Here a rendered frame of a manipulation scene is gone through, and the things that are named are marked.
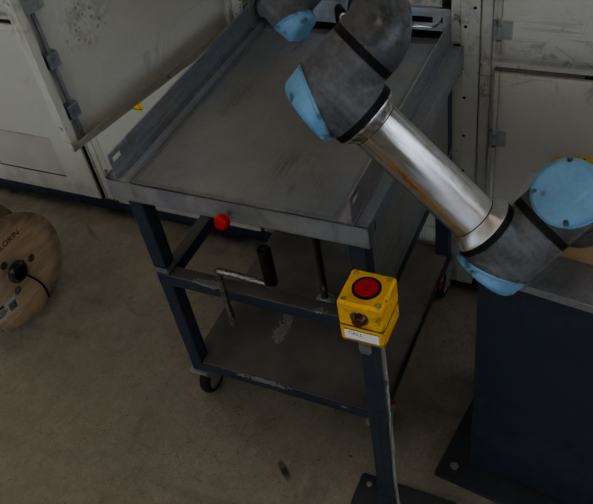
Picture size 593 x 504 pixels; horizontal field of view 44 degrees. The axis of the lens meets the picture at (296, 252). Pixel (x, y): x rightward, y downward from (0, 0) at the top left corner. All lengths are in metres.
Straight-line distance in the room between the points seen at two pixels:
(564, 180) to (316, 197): 0.49
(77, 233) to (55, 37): 1.33
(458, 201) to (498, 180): 0.89
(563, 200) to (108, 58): 1.12
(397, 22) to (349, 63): 0.09
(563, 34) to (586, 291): 0.66
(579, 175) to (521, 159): 0.80
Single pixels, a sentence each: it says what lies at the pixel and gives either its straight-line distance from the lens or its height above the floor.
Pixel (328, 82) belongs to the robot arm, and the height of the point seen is 1.21.
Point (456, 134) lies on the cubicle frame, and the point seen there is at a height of 0.58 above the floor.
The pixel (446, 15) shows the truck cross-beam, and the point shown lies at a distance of 1.94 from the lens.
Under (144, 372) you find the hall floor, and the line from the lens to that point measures 2.40.
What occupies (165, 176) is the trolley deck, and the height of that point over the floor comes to 0.85.
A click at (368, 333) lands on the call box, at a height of 0.83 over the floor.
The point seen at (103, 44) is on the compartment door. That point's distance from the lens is 1.87.
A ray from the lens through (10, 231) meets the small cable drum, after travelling 2.55.
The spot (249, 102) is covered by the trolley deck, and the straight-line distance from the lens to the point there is 1.82.
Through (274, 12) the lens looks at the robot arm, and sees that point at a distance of 1.54.
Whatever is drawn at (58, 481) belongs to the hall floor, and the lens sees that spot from 2.28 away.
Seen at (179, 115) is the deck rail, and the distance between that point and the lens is 1.83.
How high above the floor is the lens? 1.80
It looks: 44 degrees down
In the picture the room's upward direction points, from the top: 11 degrees counter-clockwise
